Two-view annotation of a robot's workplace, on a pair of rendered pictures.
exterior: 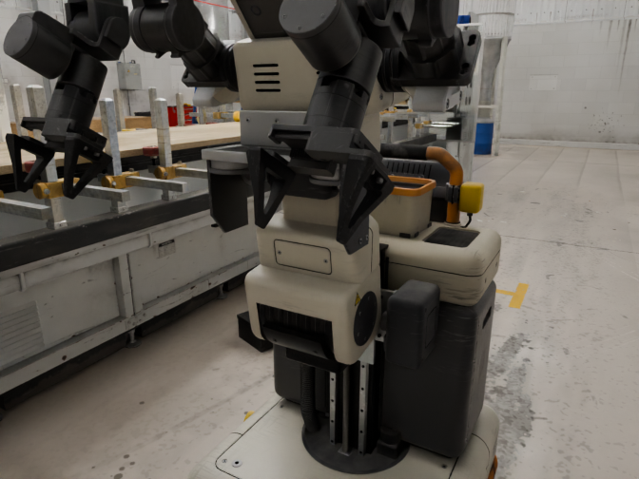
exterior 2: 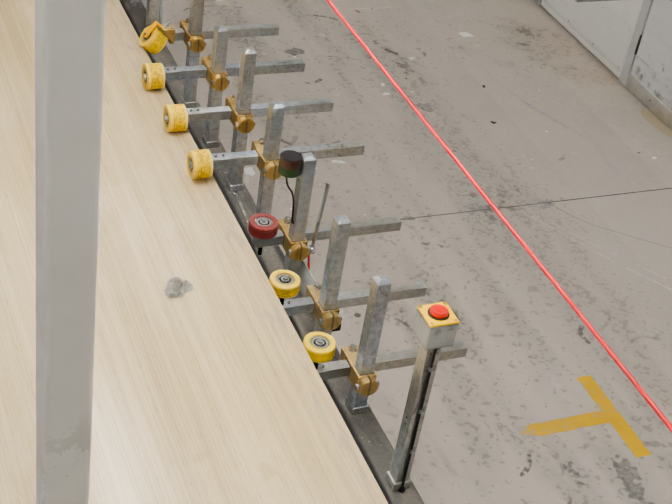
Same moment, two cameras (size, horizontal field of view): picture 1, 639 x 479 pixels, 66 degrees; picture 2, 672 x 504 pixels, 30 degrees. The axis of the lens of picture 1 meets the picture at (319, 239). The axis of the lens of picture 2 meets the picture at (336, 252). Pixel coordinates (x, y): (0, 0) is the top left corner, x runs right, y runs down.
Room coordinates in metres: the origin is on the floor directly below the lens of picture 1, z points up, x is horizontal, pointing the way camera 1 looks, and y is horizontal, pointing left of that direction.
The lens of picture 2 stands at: (1.69, 2.14, 2.85)
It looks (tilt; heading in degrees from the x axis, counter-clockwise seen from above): 36 degrees down; 304
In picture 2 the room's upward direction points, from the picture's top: 10 degrees clockwise
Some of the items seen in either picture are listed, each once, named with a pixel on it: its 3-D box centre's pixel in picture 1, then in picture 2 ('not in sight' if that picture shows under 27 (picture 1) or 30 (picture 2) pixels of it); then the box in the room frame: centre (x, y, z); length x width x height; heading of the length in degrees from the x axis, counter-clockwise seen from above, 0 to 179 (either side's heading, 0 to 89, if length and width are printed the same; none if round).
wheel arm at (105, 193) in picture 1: (79, 190); not in sight; (1.56, 0.77, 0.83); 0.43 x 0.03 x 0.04; 61
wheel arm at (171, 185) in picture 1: (141, 182); not in sight; (1.78, 0.65, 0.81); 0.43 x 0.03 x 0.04; 61
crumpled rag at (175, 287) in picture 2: not in sight; (176, 284); (3.34, 0.33, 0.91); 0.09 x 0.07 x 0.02; 95
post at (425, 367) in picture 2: not in sight; (414, 414); (2.65, 0.27, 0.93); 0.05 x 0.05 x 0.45; 61
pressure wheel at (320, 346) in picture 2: not in sight; (317, 358); (2.97, 0.22, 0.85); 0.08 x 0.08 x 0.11
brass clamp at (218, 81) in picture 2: not in sight; (214, 73); (3.99, -0.48, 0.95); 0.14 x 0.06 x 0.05; 151
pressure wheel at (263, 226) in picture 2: not in sight; (261, 236); (3.39, -0.05, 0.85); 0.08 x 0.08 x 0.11
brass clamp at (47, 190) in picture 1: (57, 187); not in sight; (1.59, 0.86, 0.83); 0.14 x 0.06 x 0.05; 151
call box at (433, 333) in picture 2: not in sight; (435, 327); (2.65, 0.26, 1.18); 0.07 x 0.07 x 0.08; 61
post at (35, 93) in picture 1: (47, 163); not in sight; (1.57, 0.87, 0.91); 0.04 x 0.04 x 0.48; 61
